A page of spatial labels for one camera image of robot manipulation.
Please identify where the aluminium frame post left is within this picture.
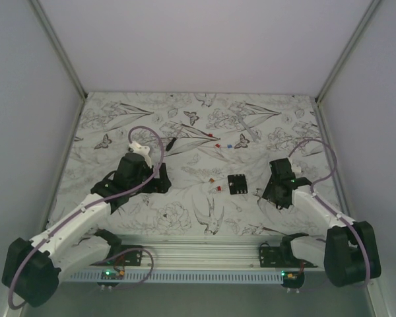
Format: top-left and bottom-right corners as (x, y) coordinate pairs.
(27, 0), (88, 100)

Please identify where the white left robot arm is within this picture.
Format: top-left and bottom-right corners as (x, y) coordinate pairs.
(1, 153), (171, 310)

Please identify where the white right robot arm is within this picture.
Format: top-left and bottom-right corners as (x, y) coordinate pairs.
(262, 158), (381, 287)

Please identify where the controller board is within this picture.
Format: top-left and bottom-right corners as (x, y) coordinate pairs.
(281, 271), (305, 293)
(97, 269), (124, 291)

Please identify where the black fuse box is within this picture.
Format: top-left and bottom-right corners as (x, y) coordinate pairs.
(228, 174), (248, 195)

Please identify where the black mounting plate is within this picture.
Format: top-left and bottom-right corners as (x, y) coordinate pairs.
(258, 242), (316, 269)
(92, 245), (143, 266)

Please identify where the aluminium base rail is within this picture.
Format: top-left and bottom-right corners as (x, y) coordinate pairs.
(82, 242), (321, 269)

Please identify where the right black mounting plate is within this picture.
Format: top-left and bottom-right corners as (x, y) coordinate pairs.
(258, 242), (316, 269)

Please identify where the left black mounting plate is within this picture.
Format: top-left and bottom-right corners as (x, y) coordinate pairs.
(92, 245), (143, 266)

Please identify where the left controller board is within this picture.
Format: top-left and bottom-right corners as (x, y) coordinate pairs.
(97, 269), (124, 291)

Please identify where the aluminium frame post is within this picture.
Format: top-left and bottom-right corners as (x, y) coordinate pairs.
(315, 0), (383, 104)
(27, 0), (88, 100)

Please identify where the right controller board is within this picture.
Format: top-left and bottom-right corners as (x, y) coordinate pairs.
(281, 271), (305, 293)

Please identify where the white slotted cable duct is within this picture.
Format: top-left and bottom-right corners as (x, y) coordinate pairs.
(68, 269), (282, 285)

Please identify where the aluminium frame post right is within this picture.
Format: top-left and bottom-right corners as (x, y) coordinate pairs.
(315, 0), (383, 104)

